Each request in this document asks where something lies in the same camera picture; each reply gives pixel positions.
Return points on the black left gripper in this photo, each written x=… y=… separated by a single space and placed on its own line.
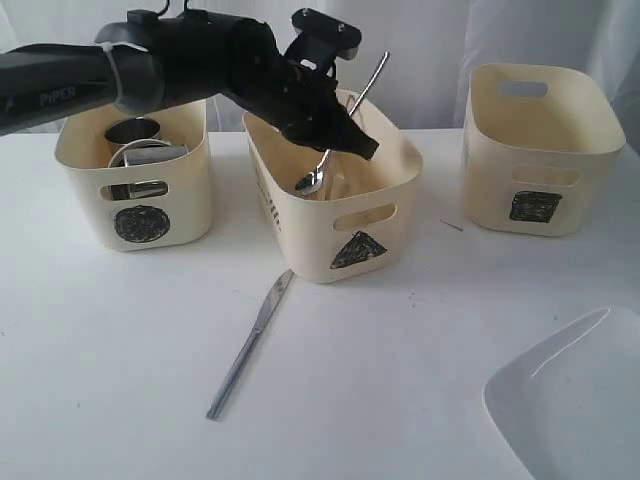
x=301 y=105

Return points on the steel table knife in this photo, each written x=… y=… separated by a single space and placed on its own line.
x=265 y=313

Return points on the cream bin with square mark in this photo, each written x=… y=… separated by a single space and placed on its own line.
x=538 y=144

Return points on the cream bin with triangle mark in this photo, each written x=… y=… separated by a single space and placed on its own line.
x=364 y=223

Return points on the steel long spoon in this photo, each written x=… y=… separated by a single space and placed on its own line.
x=313 y=182

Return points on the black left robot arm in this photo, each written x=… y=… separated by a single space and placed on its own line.
x=151 y=62

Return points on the cream bin with circle mark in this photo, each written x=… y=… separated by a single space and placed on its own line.
x=135 y=207

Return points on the white square plate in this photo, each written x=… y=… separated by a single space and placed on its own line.
x=568 y=408

